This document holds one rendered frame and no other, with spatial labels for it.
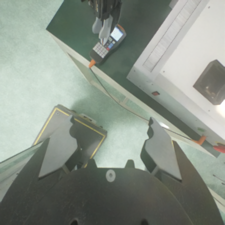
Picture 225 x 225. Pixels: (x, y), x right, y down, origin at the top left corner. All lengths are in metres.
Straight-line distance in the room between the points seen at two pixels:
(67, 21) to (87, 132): 0.83
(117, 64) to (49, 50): 1.37
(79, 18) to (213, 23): 0.55
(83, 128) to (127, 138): 0.77
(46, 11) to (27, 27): 0.36
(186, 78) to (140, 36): 0.30
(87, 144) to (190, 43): 1.03
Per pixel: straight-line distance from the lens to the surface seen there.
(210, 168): 2.64
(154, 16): 0.62
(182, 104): 0.38
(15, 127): 1.87
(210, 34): 0.53
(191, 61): 0.43
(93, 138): 0.88
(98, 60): 0.39
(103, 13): 0.31
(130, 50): 0.46
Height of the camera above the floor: 1.09
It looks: 85 degrees down
